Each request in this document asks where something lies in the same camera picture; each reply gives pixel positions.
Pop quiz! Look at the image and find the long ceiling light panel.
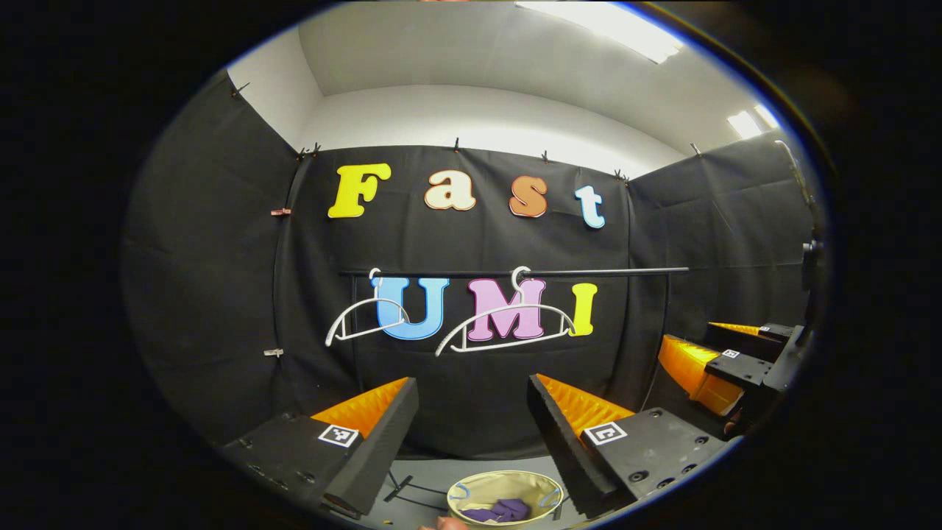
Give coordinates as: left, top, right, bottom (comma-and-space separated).
514, 0, 687, 66

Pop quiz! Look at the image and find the white plastic hanger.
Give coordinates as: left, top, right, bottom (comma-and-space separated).
325, 267, 411, 348
433, 265, 578, 357

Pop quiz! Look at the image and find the purple corduroy jacket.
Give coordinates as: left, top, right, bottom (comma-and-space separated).
459, 498, 533, 525

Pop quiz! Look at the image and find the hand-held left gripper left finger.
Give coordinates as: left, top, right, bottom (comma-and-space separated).
219, 375, 420, 519

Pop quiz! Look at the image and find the black clothes rack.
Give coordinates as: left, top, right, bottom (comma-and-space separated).
339, 266, 691, 520

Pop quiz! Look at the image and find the yellow round laundry hamper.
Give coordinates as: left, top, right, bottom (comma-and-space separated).
446, 469, 566, 530

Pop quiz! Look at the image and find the row of black clips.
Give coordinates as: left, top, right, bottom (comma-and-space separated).
230, 81, 704, 185

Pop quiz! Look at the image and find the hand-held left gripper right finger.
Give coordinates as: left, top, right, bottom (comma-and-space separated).
526, 372, 738, 520

